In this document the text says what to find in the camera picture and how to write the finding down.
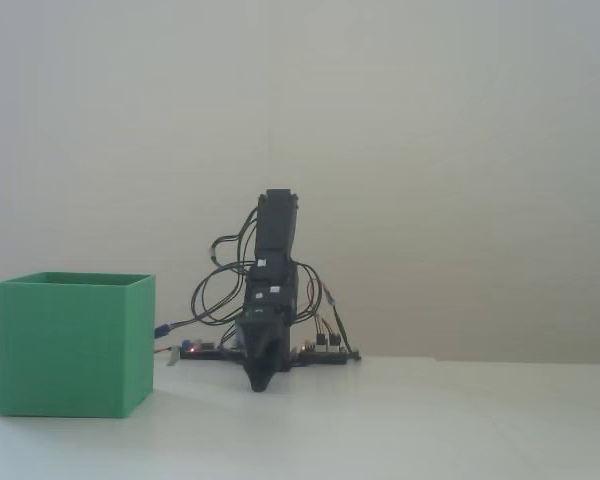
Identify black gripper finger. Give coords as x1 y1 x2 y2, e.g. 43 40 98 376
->
267 322 292 387
235 312 275 393

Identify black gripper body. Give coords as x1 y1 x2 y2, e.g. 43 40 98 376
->
243 272 301 327

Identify green plastic bin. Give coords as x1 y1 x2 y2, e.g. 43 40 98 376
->
0 271 157 419

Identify circuit board with blue parts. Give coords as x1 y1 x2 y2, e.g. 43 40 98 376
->
179 338 246 362

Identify coloured jumper wires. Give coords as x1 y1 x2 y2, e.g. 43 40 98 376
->
305 277 342 347

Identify circuit board with jumper wires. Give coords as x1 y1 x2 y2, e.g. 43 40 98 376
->
294 338 362 365

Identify electronics board with wires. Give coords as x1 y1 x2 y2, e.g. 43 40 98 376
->
323 283 362 360

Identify black looped servo cable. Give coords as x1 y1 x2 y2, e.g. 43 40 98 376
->
192 205 261 351

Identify cable with blue plug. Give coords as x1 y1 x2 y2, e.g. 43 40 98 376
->
152 309 216 342

